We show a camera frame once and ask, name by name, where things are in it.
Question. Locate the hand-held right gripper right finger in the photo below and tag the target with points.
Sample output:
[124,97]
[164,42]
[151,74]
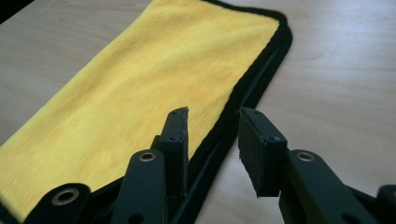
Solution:
[260,155]

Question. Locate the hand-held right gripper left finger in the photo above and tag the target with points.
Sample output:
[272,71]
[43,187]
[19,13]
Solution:
[176,149]

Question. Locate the yellow cloth with black trim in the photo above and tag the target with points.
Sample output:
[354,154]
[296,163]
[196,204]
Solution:
[140,77]

